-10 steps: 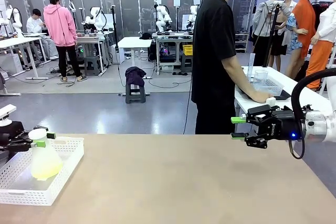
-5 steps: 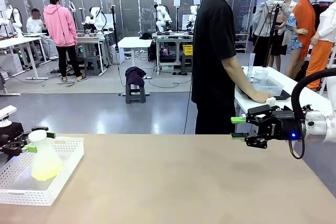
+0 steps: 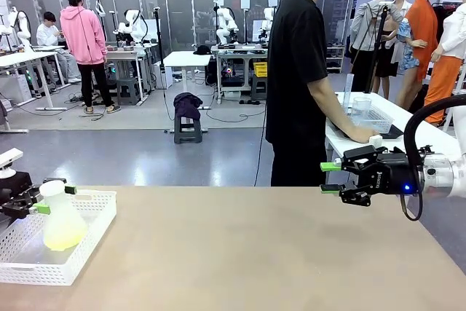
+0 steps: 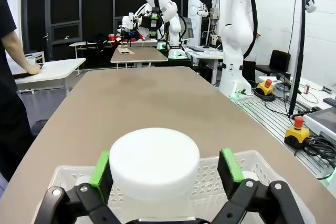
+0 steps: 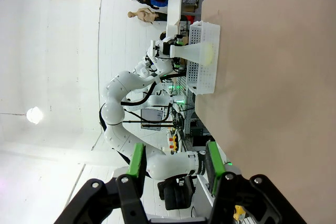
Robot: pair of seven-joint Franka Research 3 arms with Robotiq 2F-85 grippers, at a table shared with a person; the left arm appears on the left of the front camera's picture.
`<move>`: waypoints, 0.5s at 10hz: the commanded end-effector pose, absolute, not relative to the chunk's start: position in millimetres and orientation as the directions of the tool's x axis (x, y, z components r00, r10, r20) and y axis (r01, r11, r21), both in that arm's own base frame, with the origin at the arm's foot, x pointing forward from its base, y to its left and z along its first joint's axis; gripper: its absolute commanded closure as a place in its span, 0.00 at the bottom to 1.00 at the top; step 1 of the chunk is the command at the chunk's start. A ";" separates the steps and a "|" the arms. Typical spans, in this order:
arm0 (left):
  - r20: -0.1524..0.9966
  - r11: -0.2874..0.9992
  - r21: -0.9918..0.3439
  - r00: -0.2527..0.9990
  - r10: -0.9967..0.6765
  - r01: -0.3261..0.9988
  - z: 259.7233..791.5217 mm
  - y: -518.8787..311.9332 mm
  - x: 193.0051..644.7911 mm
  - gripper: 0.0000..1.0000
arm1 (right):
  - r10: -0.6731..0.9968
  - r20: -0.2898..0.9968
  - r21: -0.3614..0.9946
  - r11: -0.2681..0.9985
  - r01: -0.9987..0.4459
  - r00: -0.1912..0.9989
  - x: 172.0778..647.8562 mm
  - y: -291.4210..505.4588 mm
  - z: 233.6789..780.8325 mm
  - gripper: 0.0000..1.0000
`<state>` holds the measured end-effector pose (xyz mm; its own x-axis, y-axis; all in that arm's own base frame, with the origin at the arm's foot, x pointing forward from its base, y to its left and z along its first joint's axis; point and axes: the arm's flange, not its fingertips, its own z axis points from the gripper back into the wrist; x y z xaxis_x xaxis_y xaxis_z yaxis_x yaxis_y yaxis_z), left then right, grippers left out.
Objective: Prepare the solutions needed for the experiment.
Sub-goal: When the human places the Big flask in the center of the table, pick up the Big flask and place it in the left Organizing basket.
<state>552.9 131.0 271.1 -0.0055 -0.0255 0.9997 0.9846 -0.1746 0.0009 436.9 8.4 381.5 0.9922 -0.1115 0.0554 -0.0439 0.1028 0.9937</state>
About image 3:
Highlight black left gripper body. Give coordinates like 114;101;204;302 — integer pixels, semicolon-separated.
0;170;34;203

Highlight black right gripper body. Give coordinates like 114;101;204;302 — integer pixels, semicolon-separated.
358;150;420;197

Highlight translucent plastic conical flask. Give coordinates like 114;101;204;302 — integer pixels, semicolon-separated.
39;179;90;252

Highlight white perforated basket with label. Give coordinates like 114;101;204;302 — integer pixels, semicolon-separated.
341;104;396;134

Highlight clear plastic measuring beaker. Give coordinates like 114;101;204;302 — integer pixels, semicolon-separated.
350;96;373;123

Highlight clear plastic graduated cylinder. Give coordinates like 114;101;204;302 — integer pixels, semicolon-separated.
343;73;355;116

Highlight person's right forearm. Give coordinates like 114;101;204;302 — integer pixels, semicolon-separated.
313;80;360;141

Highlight person's right hand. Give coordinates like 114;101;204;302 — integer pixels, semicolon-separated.
348;126;382;144

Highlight white perforated plastic basket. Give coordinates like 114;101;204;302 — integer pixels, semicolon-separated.
0;190;118;287

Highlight wooden shoe rack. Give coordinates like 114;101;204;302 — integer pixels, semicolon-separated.
325;45;346;75

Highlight person in black t-shirt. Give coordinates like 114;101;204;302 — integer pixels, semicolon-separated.
265;0;361;187

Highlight grey step stool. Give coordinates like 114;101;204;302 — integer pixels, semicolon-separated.
115;78;142;106

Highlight figure in blue floral dress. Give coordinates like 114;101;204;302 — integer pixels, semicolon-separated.
391;0;427;109

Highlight long white desk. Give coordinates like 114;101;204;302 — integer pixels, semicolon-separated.
0;50;69;134

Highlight mannequin in grey shirt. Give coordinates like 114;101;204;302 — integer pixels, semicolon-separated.
349;0;406;93

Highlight dark clothes pile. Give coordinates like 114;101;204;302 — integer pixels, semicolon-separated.
173;92;204;120

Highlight mannequin in orange shirt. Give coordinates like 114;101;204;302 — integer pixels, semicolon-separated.
404;0;443;83

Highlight person in pink hoodie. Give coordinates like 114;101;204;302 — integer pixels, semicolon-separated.
59;0;122;115

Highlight seated person in white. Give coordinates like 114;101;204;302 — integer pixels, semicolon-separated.
36;11;82;86

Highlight robot workbench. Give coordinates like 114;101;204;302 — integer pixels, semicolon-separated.
210;42;271;103

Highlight black light stand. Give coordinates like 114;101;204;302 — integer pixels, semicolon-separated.
151;6;167;89

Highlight small white table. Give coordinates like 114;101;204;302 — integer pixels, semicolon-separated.
163;50;213;110

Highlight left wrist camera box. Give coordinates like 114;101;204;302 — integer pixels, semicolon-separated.
0;147;24;180

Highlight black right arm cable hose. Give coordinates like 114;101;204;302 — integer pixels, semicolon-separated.
403;93;466;161

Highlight black camera tripod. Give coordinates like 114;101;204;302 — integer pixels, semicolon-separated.
363;1;392;94

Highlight metal frame workbench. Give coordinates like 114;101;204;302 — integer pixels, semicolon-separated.
104;45;162;103

